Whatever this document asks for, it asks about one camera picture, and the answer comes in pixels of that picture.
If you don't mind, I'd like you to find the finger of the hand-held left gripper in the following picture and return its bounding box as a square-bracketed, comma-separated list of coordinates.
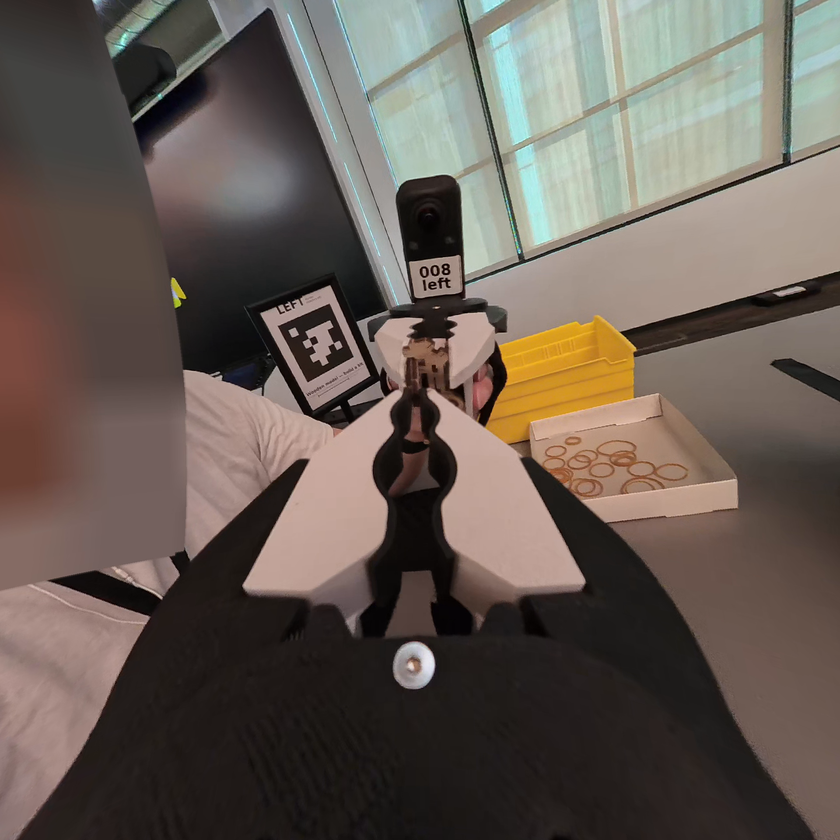
[374, 315, 429, 395]
[441, 313, 495, 389]

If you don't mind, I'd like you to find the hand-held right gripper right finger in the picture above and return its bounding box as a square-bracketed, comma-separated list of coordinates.
[420, 387, 586, 618]

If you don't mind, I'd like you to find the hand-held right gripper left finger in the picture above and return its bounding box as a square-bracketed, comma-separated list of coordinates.
[243, 388, 411, 621]

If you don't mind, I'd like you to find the wooden model part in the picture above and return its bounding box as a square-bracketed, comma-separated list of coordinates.
[402, 336, 454, 401]

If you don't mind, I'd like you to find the person's left hand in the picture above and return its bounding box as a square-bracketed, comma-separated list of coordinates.
[387, 371, 494, 493]

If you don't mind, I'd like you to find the black framed tag sign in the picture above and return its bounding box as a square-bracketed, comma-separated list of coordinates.
[244, 272, 380, 417]

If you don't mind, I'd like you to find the yellow plastic bin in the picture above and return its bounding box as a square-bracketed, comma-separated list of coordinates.
[486, 315, 637, 444]

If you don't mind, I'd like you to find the pile of rubber bands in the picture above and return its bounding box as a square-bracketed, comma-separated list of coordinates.
[543, 435, 690, 497]

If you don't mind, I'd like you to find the large black monitor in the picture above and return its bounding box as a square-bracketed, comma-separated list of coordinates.
[112, 7, 388, 375]

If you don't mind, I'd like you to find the white cardboard tray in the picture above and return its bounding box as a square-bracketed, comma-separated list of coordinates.
[528, 392, 739, 524]

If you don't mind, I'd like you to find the large paned window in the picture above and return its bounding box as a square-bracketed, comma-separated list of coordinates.
[331, 0, 840, 277]

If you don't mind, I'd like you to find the black flat device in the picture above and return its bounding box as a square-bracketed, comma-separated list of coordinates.
[751, 281, 821, 306]

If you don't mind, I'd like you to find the black strip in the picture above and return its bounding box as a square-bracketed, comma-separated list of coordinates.
[771, 357, 840, 401]

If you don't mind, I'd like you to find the black strap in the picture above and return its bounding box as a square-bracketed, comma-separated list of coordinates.
[49, 551, 191, 618]

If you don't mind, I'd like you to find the silver ventilation duct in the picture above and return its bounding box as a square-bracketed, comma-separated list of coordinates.
[105, 0, 191, 56]

